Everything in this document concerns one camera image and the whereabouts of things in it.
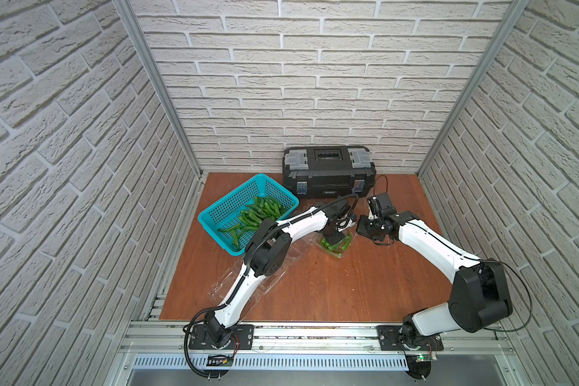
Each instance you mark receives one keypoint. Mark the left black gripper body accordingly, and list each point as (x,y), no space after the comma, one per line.
(336,232)

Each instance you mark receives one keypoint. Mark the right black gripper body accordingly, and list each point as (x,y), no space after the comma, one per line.
(369,227)

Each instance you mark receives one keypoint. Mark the clear pepper container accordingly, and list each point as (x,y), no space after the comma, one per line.
(338,249)
(300,248)

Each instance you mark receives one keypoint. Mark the teal plastic perforated basket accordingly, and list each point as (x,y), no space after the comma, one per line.
(233,219)

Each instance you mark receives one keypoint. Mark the clear clamshell container with peppers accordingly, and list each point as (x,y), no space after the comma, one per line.
(222,287)

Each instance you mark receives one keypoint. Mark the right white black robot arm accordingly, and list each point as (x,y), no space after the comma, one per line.
(479,295)

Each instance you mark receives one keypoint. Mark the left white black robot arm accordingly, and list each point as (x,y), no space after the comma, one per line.
(264,256)

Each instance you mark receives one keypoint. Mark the black grey toolbox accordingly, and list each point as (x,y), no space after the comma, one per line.
(314,172)

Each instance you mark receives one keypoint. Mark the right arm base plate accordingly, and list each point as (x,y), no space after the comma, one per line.
(405,338)

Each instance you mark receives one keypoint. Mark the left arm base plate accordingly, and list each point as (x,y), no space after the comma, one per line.
(202,339)

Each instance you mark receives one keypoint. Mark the aluminium front rail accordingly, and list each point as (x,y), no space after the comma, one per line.
(316,338)

